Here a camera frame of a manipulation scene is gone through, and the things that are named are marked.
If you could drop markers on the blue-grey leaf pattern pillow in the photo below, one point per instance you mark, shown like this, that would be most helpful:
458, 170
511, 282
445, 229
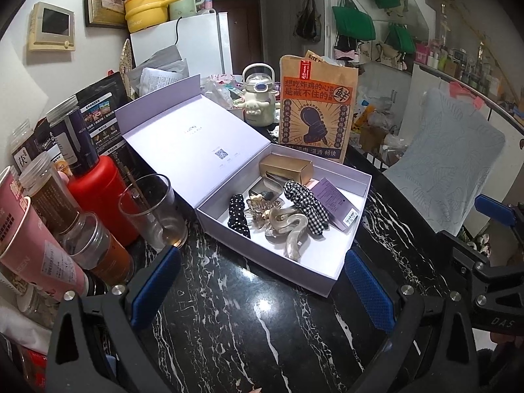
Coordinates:
446, 159

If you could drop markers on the clear jar brown contents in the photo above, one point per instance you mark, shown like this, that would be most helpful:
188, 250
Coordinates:
47, 192

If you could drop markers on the gold rectangular box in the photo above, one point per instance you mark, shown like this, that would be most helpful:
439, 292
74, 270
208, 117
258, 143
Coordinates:
286, 168

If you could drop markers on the gold hair claw clip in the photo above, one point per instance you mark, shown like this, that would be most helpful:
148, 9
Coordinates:
258, 208

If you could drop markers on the yellow pot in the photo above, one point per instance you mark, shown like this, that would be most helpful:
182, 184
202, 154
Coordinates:
145, 12

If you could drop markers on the pink cloth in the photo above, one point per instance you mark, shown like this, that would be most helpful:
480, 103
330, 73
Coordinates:
464, 94

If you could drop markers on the clear drinking glass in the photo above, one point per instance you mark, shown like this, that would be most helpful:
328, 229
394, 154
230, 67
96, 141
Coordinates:
151, 208

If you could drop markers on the lavender gift box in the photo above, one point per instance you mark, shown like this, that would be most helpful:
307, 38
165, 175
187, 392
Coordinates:
172, 131

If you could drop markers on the brown printed paper bag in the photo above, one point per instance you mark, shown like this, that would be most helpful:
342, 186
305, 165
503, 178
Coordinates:
315, 102

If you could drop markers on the cream cartoon water bottle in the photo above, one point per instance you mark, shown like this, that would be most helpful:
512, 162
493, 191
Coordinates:
260, 106

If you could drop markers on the small purple carton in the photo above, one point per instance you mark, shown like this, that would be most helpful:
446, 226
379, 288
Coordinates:
335, 202

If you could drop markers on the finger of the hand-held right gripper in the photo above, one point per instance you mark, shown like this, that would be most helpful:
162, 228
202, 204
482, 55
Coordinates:
470, 262
495, 209

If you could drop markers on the pink paper cup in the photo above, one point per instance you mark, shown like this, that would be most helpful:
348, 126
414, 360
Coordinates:
32, 245

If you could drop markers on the brown cardboard box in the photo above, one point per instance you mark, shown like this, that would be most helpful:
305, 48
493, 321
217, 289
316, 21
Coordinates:
372, 139

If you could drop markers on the row of small bottles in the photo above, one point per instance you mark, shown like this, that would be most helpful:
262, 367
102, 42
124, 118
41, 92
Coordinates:
462, 65

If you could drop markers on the dark hanging handbag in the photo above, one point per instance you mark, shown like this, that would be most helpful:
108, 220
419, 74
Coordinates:
307, 18

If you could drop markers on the black printed pouch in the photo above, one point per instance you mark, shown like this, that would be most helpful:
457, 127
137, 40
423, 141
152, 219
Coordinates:
104, 106

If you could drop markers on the pearly wavy hair claw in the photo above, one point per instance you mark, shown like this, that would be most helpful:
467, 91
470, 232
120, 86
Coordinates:
292, 233

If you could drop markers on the grey plastic mailer bag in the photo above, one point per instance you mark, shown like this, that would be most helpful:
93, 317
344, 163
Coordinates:
163, 63

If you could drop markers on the white refrigerator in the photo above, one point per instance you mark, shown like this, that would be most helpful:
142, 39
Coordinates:
196, 45

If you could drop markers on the red bottle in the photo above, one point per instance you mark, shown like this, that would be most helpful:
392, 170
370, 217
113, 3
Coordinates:
102, 196

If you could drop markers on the black polka dot scrunchie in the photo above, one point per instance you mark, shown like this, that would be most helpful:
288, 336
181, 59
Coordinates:
237, 213

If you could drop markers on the crumpled clear plastic bag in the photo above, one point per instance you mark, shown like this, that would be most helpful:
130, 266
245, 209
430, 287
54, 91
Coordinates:
217, 92

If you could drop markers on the black white checked scrunchie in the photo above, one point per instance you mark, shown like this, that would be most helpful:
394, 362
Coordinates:
311, 208

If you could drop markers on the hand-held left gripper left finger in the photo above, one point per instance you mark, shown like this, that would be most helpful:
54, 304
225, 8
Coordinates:
157, 282

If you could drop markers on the beige wall control panel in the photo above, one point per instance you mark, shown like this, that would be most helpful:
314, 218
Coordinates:
51, 26

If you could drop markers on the amber jar clear lid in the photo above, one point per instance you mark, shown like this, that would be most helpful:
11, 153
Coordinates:
110, 256

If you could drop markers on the dark brown door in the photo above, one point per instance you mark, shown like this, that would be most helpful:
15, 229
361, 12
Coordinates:
241, 32

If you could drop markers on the smoky clear plastic case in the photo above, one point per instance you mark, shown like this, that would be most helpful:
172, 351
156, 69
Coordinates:
266, 195

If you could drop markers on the woven straw fan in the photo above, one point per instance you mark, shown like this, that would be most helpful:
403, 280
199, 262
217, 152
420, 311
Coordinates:
127, 57

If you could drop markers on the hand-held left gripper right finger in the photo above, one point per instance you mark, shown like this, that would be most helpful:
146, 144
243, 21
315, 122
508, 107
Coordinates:
368, 290

